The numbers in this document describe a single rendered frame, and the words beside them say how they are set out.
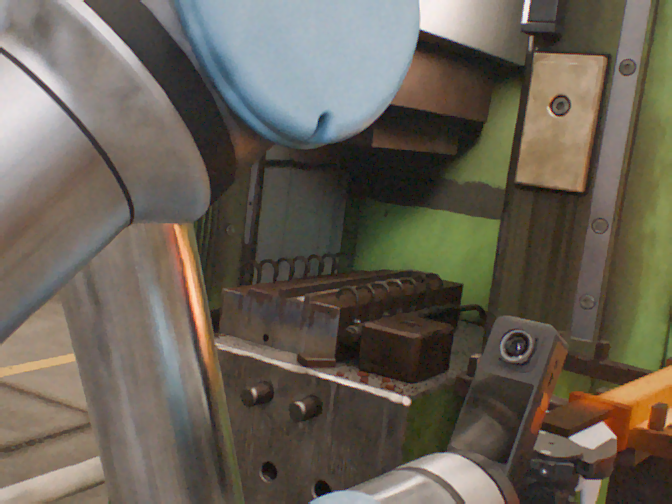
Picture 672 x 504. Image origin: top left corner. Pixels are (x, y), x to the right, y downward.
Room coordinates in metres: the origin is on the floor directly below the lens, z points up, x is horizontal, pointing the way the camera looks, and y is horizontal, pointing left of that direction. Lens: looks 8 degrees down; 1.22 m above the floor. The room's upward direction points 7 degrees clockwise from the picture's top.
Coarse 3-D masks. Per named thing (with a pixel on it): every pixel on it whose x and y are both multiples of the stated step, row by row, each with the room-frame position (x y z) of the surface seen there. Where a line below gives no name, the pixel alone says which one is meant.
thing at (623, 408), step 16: (640, 384) 0.80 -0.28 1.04; (656, 384) 0.81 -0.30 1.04; (576, 400) 0.70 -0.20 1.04; (592, 400) 0.71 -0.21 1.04; (608, 400) 0.71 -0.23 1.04; (624, 400) 0.74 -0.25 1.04; (640, 400) 0.75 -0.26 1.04; (656, 400) 0.78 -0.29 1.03; (544, 416) 0.65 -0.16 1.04; (560, 416) 0.65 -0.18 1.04; (576, 416) 0.66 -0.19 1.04; (592, 416) 0.66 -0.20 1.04; (608, 416) 0.68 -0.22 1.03; (624, 416) 0.69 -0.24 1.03; (640, 416) 0.75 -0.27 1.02; (560, 432) 0.63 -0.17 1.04; (576, 432) 0.63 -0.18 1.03; (624, 432) 0.69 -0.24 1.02
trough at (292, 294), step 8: (408, 272) 1.59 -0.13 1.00; (416, 272) 1.59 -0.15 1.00; (352, 280) 1.42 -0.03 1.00; (360, 280) 1.44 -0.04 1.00; (368, 280) 1.46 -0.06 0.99; (376, 280) 1.48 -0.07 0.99; (384, 280) 1.51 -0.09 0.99; (296, 288) 1.28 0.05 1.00; (304, 288) 1.29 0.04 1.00; (312, 288) 1.31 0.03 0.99; (320, 288) 1.33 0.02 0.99; (328, 288) 1.35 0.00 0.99; (336, 288) 1.37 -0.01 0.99; (288, 296) 1.26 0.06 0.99; (296, 296) 1.28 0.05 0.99
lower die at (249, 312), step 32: (224, 288) 1.31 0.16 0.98; (256, 288) 1.29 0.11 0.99; (288, 288) 1.26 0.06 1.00; (448, 288) 1.51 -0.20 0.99; (224, 320) 1.30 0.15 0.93; (256, 320) 1.27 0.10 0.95; (288, 320) 1.25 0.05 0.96; (320, 320) 1.22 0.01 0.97; (320, 352) 1.22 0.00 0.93; (352, 352) 1.25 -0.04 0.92
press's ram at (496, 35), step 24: (432, 0) 1.22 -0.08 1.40; (456, 0) 1.29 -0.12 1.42; (480, 0) 1.35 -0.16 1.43; (504, 0) 1.43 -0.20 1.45; (432, 24) 1.23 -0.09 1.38; (456, 24) 1.29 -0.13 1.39; (480, 24) 1.36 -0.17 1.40; (504, 24) 1.44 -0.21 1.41; (456, 48) 1.38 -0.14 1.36; (480, 48) 1.38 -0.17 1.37; (504, 48) 1.46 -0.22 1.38
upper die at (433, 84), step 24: (432, 48) 1.35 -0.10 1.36; (408, 72) 1.30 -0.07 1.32; (432, 72) 1.36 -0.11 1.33; (456, 72) 1.43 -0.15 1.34; (480, 72) 1.51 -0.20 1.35; (408, 96) 1.31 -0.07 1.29; (432, 96) 1.37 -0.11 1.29; (456, 96) 1.45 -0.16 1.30; (480, 96) 1.53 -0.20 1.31; (480, 120) 1.54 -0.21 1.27
